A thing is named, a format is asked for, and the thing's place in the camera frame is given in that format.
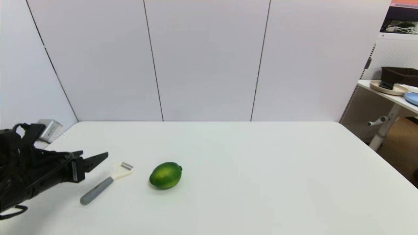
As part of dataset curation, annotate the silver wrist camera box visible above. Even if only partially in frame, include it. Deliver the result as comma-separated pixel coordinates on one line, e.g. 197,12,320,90
36,119,63,143

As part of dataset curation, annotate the white pegboard panel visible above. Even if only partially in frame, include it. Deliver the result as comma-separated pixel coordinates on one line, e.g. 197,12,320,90
340,33,418,144

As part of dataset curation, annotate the beige round plate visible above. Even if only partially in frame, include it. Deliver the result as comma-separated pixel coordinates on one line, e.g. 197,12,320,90
370,80,409,96

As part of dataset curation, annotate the grey handled white peeler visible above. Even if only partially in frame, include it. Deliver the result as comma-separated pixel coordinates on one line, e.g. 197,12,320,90
80,162,135,206

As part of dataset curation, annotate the dark woven basket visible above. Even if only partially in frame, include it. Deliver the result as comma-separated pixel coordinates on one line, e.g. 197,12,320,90
381,67,418,87

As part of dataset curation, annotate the white coiled cable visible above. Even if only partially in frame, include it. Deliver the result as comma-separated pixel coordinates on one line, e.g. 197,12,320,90
394,26,418,35

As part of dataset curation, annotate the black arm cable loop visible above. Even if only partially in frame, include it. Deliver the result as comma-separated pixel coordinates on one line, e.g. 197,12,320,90
0,205,28,220

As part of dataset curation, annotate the white side table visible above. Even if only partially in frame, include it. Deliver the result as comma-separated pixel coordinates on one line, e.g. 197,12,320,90
357,80,418,152

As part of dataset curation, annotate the green lime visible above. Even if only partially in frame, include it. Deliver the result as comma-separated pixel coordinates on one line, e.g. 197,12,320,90
149,162,183,190

